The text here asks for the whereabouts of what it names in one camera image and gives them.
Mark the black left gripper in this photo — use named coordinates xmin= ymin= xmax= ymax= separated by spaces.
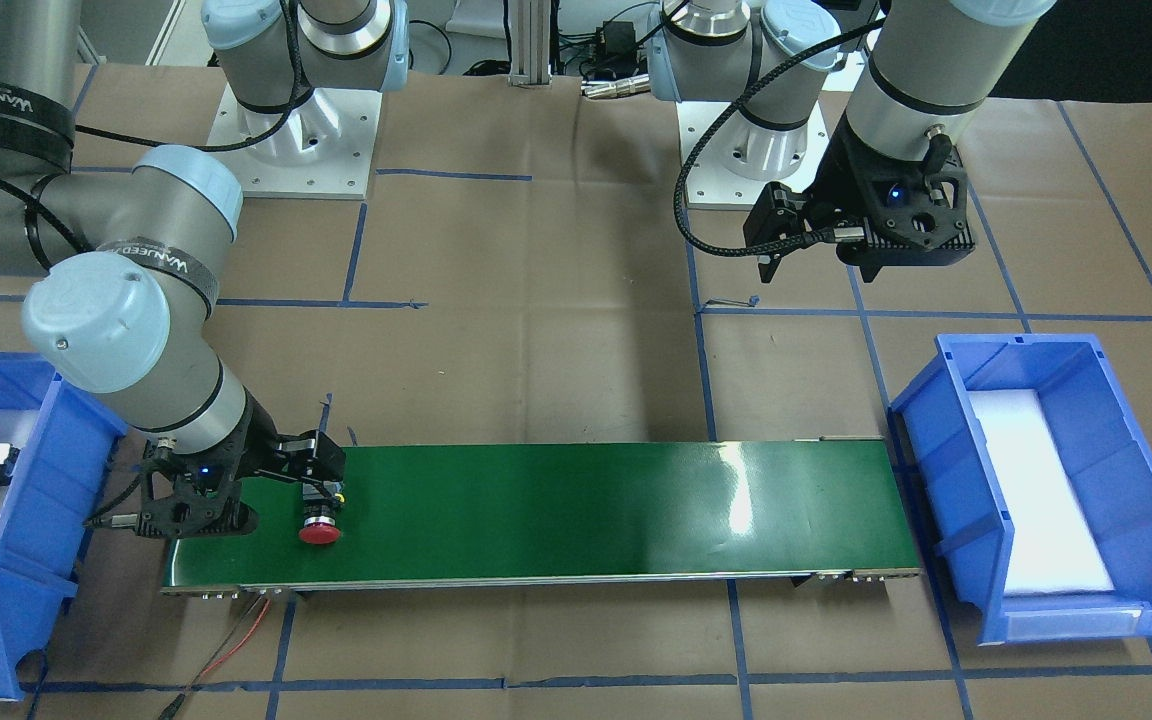
xmin=742 ymin=120 xmax=897 ymax=283

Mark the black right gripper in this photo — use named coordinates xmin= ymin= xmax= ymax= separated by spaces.
xmin=221 ymin=391 xmax=346 ymax=501

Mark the red push button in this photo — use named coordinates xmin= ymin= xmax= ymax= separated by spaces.
xmin=298 ymin=486 xmax=344 ymax=546

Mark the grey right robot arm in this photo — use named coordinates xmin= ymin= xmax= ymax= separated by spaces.
xmin=0 ymin=1 xmax=408 ymax=484

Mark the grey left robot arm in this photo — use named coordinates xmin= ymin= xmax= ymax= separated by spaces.
xmin=645 ymin=1 xmax=1052 ymax=282

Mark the blue bin with buttons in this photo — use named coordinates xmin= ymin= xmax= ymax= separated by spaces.
xmin=0 ymin=354 xmax=126 ymax=702

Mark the green conveyor belt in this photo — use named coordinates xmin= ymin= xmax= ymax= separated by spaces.
xmin=161 ymin=439 xmax=922 ymax=594

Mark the blue empty bin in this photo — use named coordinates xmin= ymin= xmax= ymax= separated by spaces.
xmin=892 ymin=334 xmax=1152 ymax=644

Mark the black braided cable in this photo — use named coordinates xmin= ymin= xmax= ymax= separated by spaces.
xmin=674 ymin=20 xmax=887 ymax=259

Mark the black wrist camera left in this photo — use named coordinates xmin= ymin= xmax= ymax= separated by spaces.
xmin=836 ymin=126 xmax=977 ymax=283

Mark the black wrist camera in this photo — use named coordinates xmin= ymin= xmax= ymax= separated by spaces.
xmin=836 ymin=126 xmax=977 ymax=283
xmin=83 ymin=439 xmax=259 ymax=541

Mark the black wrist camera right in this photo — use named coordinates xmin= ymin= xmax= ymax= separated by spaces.
xmin=83 ymin=439 xmax=259 ymax=541

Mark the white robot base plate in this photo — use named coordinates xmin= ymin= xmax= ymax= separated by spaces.
xmin=214 ymin=88 xmax=384 ymax=200

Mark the aluminium frame post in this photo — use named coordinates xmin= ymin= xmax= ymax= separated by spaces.
xmin=505 ymin=1 xmax=558 ymax=88

